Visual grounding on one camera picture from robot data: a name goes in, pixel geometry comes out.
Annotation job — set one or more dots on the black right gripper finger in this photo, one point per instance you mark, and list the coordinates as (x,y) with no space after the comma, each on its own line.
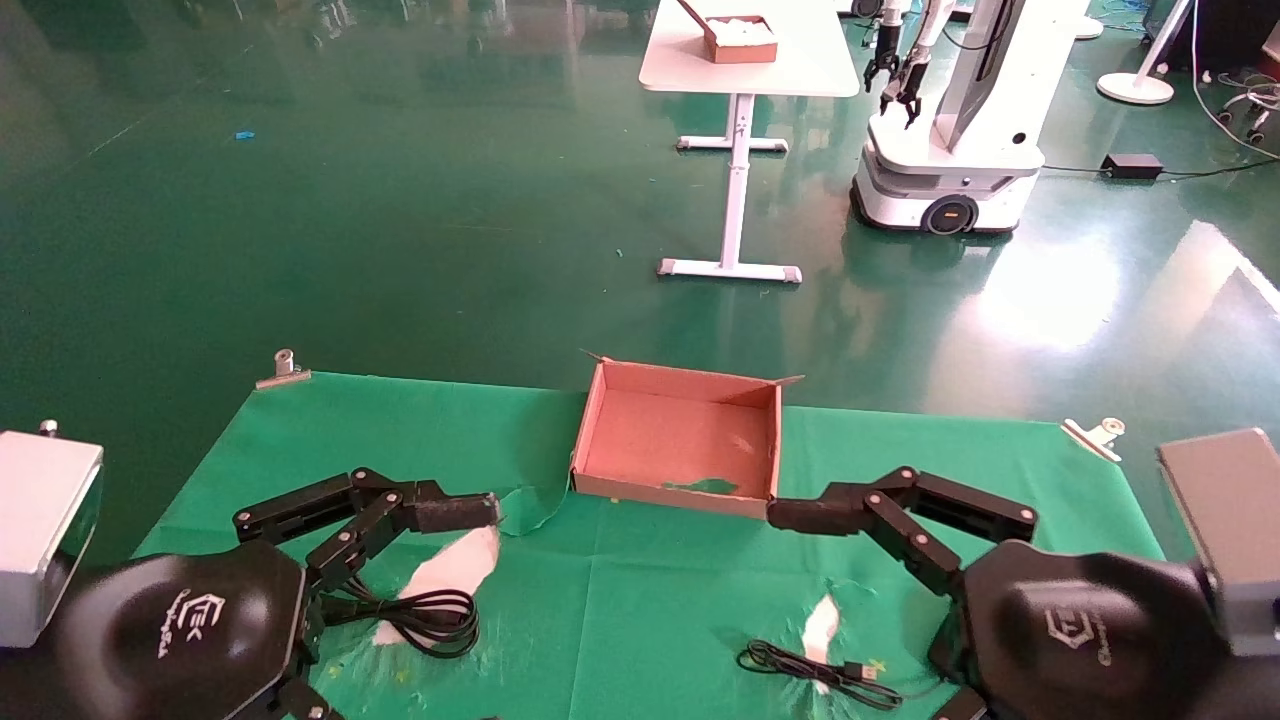
(810,514)

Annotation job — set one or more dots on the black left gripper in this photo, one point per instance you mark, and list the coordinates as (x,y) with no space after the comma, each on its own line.
(180,630)

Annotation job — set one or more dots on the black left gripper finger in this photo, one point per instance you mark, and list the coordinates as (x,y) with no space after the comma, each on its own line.
(450,511)

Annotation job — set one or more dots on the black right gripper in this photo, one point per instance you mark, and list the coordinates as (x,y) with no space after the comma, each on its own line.
(1090,640)

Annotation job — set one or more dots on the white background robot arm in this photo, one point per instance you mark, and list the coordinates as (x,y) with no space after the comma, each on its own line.
(935,25)
(890,20)

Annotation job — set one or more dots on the open brown cardboard box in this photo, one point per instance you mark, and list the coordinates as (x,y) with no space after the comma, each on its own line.
(680,440)

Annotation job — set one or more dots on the small brown cardboard box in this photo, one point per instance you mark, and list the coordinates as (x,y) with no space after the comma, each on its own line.
(745,52)

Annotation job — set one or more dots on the green table cloth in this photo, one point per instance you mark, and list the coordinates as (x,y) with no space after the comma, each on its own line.
(650,600)

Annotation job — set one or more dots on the silver metal binder clip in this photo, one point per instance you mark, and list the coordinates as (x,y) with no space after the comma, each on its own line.
(1092,437)
(283,373)

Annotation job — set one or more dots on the white wheeled background robot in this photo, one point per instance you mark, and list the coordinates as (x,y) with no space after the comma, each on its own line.
(950,150)

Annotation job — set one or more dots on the black background robot gripper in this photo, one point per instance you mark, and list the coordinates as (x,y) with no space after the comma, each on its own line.
(882,68)
(908,90)

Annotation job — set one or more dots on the black floor power brick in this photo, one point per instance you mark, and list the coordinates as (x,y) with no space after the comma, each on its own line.
(1132,166)

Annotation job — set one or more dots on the white packing filling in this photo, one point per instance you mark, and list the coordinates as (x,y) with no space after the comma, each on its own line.
(745,28)

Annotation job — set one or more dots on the white stand with round base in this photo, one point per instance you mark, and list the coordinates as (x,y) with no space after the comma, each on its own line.
(1135,88)

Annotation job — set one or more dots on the small white round base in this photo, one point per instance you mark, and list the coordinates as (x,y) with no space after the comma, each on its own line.
(1090,28)

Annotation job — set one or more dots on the chair base with castors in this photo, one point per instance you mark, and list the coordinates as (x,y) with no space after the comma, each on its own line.
(1258,120)

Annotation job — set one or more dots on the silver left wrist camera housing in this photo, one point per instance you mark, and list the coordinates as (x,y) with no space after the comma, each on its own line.
(40,530)

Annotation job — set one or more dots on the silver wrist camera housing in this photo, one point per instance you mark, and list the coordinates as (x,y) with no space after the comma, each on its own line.
(1230,530)
(40,530)

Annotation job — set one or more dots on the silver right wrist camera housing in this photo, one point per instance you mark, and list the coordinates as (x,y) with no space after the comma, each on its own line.
(1230,530)

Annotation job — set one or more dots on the white pedestal table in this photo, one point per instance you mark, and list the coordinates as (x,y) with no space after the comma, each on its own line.
(800,60)

